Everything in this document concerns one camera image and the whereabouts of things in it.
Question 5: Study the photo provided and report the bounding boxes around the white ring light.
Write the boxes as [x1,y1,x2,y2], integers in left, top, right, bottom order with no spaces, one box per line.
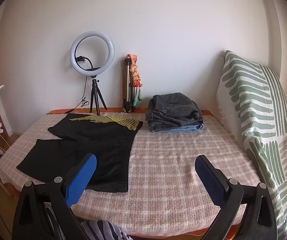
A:
[70,31,115,71]

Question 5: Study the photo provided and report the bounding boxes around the folded blue jeans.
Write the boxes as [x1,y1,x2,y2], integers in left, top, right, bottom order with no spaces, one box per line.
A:
[148,122,206,133]

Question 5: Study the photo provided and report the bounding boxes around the folded grey pants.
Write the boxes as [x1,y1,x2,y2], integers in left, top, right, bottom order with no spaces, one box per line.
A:
[145,92,204,127]

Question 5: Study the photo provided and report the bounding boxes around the pink plaid blanket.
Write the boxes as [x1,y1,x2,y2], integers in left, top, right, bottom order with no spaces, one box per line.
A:
[0,111,261,237]

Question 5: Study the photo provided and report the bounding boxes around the small black tripod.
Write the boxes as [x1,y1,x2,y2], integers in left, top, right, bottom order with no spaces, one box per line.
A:
[90,76,108,116]

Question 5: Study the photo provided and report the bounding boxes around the person's zebra striped clothing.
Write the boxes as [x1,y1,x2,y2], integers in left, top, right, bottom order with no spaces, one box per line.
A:
[45,202,131,240]

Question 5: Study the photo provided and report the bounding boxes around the green striped white cushion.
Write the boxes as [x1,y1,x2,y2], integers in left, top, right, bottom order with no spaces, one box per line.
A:
[216,50,287,240]

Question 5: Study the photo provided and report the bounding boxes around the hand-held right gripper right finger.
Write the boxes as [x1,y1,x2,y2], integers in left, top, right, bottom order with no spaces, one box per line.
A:
[195,155,277,240]

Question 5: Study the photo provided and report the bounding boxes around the black pants with yellow print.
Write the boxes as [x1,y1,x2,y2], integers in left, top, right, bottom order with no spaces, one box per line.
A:
[16,113,144,193]

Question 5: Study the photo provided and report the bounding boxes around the black ring light cable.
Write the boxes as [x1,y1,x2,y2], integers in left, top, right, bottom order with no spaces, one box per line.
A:
[46,76,89,115]

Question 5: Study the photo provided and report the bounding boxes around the orange knotted scarf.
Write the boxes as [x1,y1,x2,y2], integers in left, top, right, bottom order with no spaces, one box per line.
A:
[126,54,143,107]

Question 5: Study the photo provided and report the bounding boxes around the orange patterned bed sheet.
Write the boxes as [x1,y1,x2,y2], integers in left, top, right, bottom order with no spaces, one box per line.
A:
[46,107,212,117]

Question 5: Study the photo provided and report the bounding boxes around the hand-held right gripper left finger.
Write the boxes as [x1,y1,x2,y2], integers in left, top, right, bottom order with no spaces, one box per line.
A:
[13,153,97,240]

